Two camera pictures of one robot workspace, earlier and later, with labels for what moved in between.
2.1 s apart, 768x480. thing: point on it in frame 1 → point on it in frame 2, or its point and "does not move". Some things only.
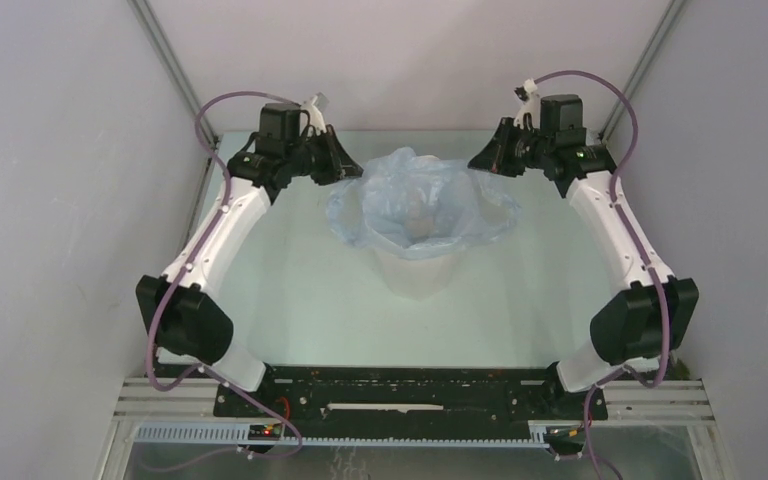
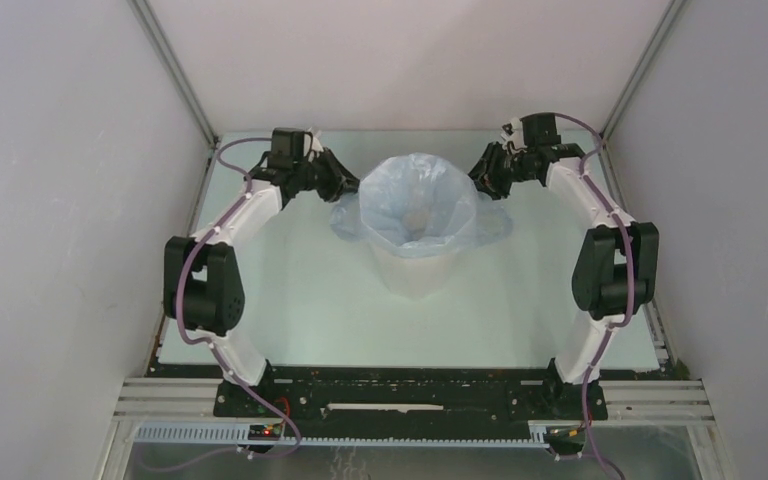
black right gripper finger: x=494 y=160 → x=488 y=186
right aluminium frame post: x=709 y=450 does not move
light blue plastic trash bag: x=410 y=205 does not move
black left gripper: x=339 y=165 → x=337 y=186
